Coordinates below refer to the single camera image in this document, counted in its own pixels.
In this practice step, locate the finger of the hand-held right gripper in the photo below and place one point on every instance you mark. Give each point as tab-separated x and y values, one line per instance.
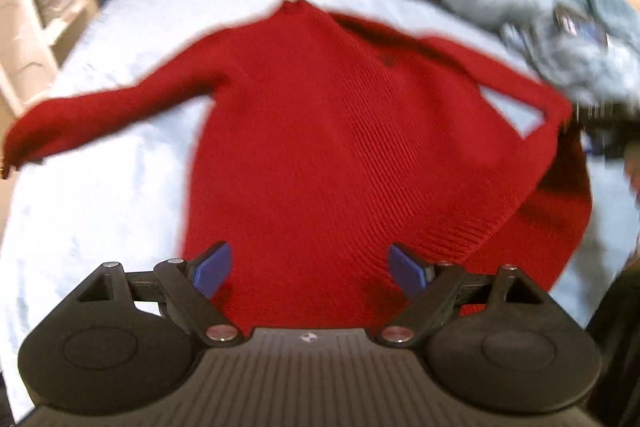
597	117

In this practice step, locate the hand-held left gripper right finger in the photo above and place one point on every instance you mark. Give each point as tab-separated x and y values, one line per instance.
407	269

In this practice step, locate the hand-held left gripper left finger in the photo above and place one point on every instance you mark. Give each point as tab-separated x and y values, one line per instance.
212	269

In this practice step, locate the red knit sweater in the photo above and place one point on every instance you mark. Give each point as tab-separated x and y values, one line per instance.
325	132

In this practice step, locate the dark cloth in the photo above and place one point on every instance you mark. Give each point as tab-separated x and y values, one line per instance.
620	347

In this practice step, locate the white standing fan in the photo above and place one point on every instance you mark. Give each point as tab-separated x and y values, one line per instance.
20	57

